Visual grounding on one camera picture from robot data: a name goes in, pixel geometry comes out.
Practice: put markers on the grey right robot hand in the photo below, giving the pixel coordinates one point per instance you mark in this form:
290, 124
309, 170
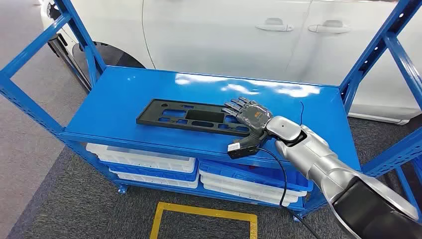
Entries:
254, 115

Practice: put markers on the black plastic panel part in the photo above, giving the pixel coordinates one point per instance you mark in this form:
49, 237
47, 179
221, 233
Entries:
148, 113

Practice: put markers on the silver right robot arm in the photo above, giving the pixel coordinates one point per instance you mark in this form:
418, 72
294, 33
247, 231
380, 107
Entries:
313, 155

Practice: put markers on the blue metal shelf rack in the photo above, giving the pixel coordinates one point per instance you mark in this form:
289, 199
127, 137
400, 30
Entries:
112, 99

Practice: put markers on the white car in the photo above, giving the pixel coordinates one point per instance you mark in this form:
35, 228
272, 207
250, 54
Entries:
214, 33

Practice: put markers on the black car wheel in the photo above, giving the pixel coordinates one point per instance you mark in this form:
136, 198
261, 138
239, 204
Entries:
112, 57

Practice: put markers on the grey metal stand pole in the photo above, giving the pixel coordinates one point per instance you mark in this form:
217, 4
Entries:
71, 64

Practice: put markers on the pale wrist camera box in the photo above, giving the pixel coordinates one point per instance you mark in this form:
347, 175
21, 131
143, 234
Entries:
242, 152

